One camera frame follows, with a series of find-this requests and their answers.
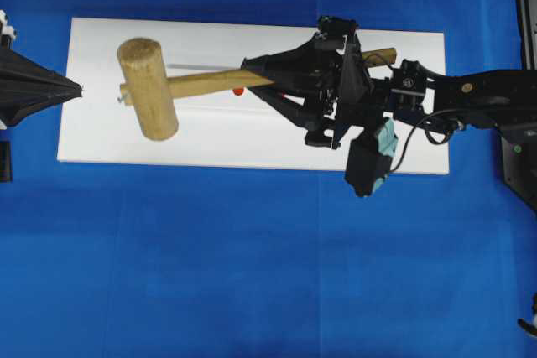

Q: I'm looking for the black teal wrist camera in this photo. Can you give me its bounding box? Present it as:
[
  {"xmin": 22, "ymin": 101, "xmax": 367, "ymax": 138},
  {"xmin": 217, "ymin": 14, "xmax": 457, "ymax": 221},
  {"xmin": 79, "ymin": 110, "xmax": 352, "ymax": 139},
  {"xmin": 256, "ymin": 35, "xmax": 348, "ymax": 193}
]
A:
[{"xmin": 345, "ymin": 117, "xmax": 399, "ymax": 198}]

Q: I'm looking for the black camera cable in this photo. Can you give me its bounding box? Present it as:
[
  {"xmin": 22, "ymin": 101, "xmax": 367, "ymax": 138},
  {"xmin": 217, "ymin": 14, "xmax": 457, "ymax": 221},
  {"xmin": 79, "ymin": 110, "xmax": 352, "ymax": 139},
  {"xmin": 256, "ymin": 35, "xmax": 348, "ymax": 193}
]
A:
[{"xmin": 388, "ymin": 108, "xmax": 462, "ymax": 174}]

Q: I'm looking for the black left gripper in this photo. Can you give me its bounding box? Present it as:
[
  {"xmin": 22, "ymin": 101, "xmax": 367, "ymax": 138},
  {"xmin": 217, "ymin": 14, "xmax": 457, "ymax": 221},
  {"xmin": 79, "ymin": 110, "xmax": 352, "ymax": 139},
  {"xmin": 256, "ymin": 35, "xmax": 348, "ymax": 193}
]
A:
[{"xmin": 0, "ymin": 9, "xmax": 82, "ymax": 127}]

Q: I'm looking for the blue table cloth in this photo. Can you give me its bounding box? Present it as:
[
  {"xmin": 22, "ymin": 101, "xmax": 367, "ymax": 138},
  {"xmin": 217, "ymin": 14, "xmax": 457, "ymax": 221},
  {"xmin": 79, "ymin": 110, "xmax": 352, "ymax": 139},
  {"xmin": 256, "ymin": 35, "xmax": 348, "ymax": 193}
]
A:
[{"xmin": 1, "ymin": 0, "xmax": 536, "ymax": 357}]

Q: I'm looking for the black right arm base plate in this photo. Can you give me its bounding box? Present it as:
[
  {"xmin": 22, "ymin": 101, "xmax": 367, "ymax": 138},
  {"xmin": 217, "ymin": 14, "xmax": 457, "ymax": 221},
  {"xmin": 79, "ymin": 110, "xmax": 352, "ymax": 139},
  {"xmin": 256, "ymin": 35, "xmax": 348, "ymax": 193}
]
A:
[{"xmin": 499, "ymin": 122, "xmax": 536, "ymax": 212}]

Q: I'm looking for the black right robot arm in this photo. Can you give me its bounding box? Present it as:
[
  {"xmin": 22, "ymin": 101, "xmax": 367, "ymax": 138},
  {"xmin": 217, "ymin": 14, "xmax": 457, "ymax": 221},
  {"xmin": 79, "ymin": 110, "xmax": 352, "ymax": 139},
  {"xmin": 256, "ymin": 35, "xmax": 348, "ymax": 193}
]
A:
[{"xmin": 241, "ymin": 16, "xmax": 536, "ymax": 149}]

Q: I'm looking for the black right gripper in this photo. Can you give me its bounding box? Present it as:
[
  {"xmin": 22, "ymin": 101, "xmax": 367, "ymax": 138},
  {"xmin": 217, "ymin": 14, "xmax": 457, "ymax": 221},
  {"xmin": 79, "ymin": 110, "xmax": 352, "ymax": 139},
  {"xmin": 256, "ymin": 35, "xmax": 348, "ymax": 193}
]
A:
[{"xmin": 241, "ymin": 16, "xmax": 393, "ymax": 149}]

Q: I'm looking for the wooden mallet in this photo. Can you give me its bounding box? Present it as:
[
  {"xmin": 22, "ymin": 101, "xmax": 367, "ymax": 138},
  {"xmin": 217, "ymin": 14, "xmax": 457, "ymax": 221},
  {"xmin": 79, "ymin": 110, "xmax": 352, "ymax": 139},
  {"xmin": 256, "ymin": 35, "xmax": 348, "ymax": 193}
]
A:
[{"xmin": 116, "ymin": 38, "xmax": 398, "ymax": 142}]

